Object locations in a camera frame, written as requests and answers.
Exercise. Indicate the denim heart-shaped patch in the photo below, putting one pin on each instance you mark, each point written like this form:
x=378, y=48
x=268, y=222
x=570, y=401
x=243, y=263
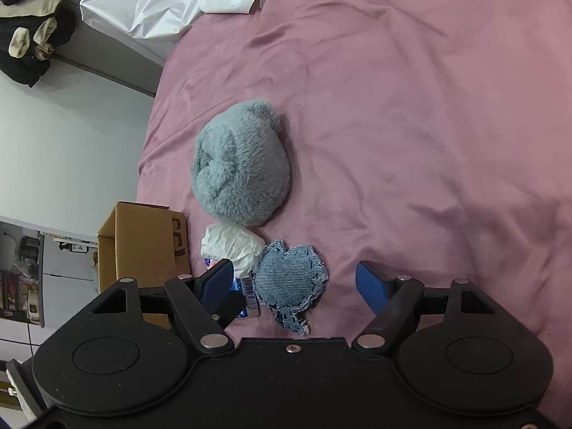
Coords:
x=287, y=283

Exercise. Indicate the pink bed blanket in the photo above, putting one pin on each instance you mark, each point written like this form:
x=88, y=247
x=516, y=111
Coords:
x=380, y=143

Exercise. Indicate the white shelf cabinet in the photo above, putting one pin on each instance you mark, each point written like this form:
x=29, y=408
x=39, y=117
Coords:
x=27, y=272

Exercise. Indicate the white tissue pack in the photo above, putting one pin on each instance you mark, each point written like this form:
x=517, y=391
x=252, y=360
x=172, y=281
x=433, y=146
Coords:
x=230, y=248

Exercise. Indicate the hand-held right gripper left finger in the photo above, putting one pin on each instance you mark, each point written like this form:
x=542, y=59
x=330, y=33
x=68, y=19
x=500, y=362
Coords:
x=218, y=278

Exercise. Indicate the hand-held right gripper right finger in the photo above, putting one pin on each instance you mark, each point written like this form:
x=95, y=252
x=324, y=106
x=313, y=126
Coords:
x=370, y=283

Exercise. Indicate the cardboard box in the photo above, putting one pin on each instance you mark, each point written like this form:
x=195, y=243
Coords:
x=140, y=254

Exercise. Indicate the fluffy teal plush toy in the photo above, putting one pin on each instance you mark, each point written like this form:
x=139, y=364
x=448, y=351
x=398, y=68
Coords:
x=241, y=163

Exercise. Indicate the black and cream clothes pile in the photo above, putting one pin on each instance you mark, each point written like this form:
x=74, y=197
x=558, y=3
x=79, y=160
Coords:
x=31, y=22

